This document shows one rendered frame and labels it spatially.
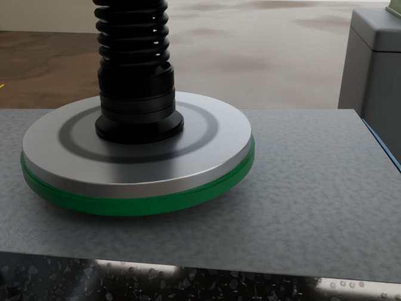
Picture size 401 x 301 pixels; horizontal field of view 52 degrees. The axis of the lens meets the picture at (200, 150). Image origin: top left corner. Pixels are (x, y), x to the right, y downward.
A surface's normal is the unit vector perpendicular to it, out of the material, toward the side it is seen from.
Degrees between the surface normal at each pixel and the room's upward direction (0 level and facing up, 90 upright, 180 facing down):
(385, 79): 90
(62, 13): 90
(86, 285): 45
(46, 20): 90
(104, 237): 0
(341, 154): 0
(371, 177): 0
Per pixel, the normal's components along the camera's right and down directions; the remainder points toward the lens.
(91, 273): -0.09, -0.32
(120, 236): 0.00, -0.89
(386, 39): -0.16, 0.45
